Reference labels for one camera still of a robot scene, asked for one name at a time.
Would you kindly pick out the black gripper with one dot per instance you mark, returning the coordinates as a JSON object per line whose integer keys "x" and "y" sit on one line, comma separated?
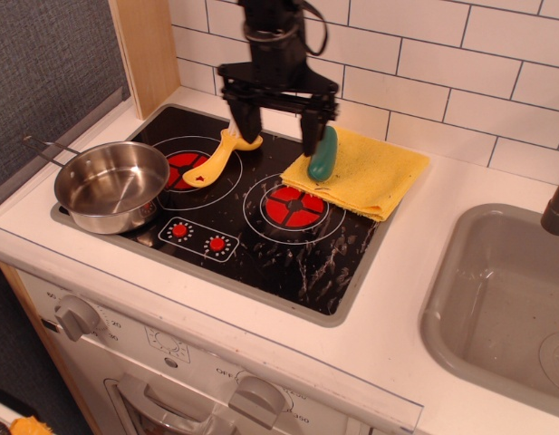
{"x": 278, "y": 77}

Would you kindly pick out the green toy cucumber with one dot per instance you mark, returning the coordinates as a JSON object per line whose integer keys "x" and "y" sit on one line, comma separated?
{"x": 322, "y": 162}

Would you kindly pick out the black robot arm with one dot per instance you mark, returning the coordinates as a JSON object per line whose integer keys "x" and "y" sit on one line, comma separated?
{"x": 274, "y": 16}

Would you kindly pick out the yellow cloth napkin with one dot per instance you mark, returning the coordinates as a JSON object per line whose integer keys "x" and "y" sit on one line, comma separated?
{"x": 370, "y": 177}

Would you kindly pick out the yellow dish brush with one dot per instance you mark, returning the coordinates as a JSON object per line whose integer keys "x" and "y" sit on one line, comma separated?
{"x": 230, "y": 140}

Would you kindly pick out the black toy stovetop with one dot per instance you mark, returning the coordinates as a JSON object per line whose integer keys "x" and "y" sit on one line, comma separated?
{"x": 284, "y": 248}

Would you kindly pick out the right red stove knob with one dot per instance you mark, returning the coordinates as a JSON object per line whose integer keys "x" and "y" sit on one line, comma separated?
{"x": 217, "y": 244}

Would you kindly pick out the red stove knob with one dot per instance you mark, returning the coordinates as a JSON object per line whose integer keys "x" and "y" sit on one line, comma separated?
{"x": 217, "y": 244}
{"x": 179, "y": 230}

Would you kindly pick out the left red stove knob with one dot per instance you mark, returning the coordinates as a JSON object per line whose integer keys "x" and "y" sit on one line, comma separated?
{"x": 179, "y": 230}

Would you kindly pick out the wooden side panel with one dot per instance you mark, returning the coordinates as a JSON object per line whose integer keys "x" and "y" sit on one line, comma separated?
{"x": 147, "y": 48}

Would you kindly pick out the stainless steel pot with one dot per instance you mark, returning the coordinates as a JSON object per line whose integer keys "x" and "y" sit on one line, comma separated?
{"x": 109, "y": 189}

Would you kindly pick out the grey oven knob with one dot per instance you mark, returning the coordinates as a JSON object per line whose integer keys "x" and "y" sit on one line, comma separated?
{"x": 258, "y": 400}

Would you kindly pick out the grey timer knob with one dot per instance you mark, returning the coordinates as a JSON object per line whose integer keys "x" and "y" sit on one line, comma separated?
{"x": 76, "y": 317}

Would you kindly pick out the grey toy sink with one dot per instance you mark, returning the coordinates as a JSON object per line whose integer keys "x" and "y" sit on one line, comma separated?
{"x": 492, "y": 317}

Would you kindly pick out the orange object at corner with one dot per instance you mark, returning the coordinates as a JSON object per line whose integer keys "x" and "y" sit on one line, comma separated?
{"x": 29, "y": 426}

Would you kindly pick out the oven door handle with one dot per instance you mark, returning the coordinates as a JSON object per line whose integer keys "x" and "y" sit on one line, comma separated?
{"x": 182, "y": 411}

